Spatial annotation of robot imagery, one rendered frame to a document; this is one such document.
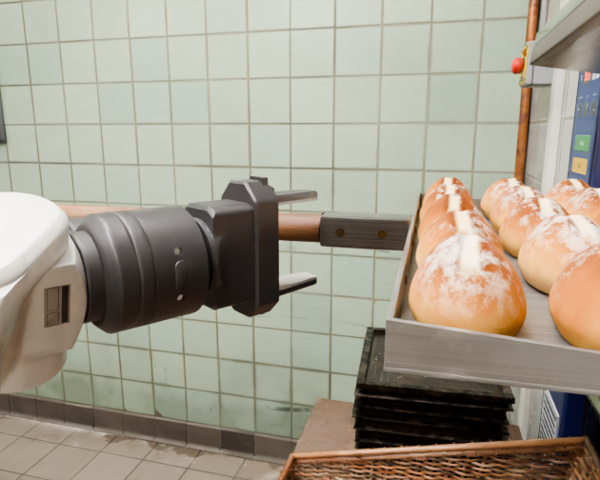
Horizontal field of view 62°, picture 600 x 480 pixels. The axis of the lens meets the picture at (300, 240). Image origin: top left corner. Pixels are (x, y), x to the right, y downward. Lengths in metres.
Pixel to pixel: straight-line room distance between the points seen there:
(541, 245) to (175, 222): 0.26
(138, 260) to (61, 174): 1.91
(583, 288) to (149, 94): 1.83
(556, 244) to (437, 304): 0.14
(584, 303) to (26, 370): 0.33
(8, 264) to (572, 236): 0.35
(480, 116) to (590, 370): 1.48
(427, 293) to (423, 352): 0.04
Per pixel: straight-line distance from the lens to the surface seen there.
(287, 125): 1.78
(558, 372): 0.26
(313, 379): 1.99
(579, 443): 0.90
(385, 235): 0.50
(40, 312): 0.35
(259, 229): 0.42
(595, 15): 0.51
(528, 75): 1.38
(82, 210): 0.64
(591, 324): 0.29
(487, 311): 0.27
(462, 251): 0.29
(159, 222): 0.37
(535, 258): 0.40
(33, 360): 0.38
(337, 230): 0.51
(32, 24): 2.33
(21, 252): 0.31
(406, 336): 0.25
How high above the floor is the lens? 1.30
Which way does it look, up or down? 12 degrees down
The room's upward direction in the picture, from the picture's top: straight up
